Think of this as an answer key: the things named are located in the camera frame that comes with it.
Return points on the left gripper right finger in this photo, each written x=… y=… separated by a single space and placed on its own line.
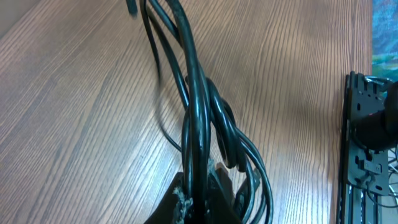
x=220 y=197

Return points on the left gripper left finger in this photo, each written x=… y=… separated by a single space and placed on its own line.
x=175 y=205

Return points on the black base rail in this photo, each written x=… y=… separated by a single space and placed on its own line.
x=368 y=133

